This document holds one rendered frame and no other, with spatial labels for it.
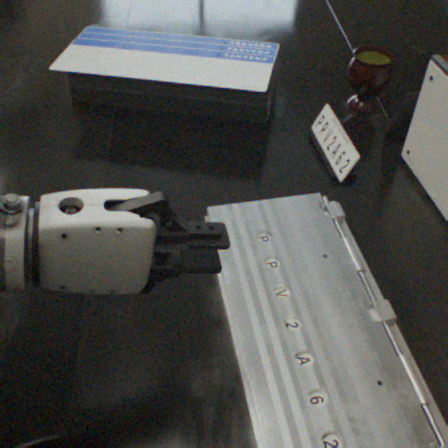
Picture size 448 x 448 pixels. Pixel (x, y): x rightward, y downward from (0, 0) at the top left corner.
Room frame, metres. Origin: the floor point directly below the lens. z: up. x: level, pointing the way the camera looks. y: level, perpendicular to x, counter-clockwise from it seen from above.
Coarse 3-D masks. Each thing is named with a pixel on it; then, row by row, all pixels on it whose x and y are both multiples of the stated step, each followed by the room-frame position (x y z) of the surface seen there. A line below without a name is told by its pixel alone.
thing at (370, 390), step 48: (240, 240) 0.49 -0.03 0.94; (288, 240) 0.49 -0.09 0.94; (336, 240) 0.49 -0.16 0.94; (240, 288) 0.41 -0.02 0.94; (288, 288) 0.41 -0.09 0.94; (336, 288) 0.41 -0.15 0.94; (240, 336) 0.34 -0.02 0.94; (288, 336) 0.34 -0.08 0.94; (336, 336) 0.34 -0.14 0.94; (384, 336) 0.34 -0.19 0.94; (288, 384) 0.28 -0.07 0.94; (336, 384) 0.28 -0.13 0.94; (384, 384) 0.27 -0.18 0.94; (288, 432) 0.22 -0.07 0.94; (336, 432) 0.22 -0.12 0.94; (384, 432) 0.22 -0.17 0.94; (432, 432) 0.22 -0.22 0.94
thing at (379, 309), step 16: (336, 208) 0.56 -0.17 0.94; (336, 224) 0.53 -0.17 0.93; (352, 240) 0.51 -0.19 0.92; (368, 272) 0.45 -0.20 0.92; (224, 288) 0.42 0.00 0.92; (368, 288) 0.41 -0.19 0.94; (224, 304) 0.40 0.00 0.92; (368, 304) 0.40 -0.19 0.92; (384, 304) 0.39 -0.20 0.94; (384, 320) 0.36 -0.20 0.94; (400, 336) 0.35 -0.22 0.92; (400, 352) 0.32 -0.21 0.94; (240, 368) 0.31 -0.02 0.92; (416, 368) 0.31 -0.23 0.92; (432, 400) 0.27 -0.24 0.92; (432, 416) 0.24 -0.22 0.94; (256, 432) 0.23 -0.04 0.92
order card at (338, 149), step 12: (324, 108) 0.81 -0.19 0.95; (324, 120) 0.79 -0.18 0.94; (336, 120) 0.76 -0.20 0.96; (324, 132) 0.76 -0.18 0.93; (336, 132) 0.74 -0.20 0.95; (324, 144) 0.74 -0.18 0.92; (336, 144) 0.72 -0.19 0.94; (348, 144) 0.69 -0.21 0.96; (336, 156) 0.70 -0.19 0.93; (348, 156) 0.67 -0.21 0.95; (336, 168) 0.68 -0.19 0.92; (348, 168) 0.66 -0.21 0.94
